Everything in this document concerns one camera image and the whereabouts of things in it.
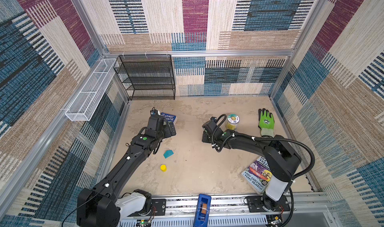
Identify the teal wood block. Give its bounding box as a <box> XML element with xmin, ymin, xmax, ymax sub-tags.
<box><xmin>164</xmin><ymin>150</ymin><xmax>174</xmax><ymax>159</ymax></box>

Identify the yellow wood cylinder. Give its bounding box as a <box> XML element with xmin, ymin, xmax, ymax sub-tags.
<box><xmin>160</xmin><ymin>165</ymin><xmax>167</xmax><ymax>172</ymax></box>

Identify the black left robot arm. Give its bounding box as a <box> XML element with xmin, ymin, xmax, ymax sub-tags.
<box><xmin>76</xmin><ymin>114</ymin><xmax>176</xmax><ymax>227</ymax></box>

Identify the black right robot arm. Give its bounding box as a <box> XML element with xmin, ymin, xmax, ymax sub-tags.
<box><xmin>202</xmin><ymin>120</ymin><xmax>302</xmax><ymax>202</ymax></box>

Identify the blue treehouse paperback book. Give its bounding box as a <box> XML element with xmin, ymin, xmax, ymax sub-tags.
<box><xmin>161</xmin><ymin>112</ymin><xmax>178</xmax><ymax>124</ymax></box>

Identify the sunflower seed can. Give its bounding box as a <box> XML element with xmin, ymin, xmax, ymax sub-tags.
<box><xmin>226</xmin><ymin>114</ymin><xmax>240</xmax><ymax>130</ymax></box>

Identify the green black work glove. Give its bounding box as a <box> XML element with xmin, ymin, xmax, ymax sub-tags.
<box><xmin>259</xmin><ymin>108</ymin><xmax>275</xmax><ymax>137</ymax></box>

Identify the black wire mesh shelf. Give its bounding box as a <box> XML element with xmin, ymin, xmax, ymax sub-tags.
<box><xmin>115</xmin><ymin>54</ymin><xmax>176</xmax><ymax>101</ymax></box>

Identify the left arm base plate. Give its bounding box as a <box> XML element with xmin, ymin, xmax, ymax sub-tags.
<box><xmin>128</xmin><ymin>199</ymin><xmax>167</xmax><ymax>217</ymax></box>

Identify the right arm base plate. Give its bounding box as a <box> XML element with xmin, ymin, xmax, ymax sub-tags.
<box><xmin>243</xmin><ymin>195</ymin><xmax>291</xmax><ymax>213</ymax></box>

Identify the white wire mesh basket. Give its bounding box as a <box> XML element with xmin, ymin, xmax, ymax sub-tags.
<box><xmin>65</xmin><ymin>59</ymin><xmax>117</xmax><ymax>122</ymax></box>

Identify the blue tool on rail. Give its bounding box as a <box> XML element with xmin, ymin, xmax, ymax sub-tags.
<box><xmin>193</xmin><ymin>194</ymin><xmax>212</xmax><ymax>227</ymax></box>

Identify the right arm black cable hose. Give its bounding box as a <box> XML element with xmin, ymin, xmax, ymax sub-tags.
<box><xmin>209</xmin><ymin>114</ymin><xmax>316</xmax><ymax>227</ymax></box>

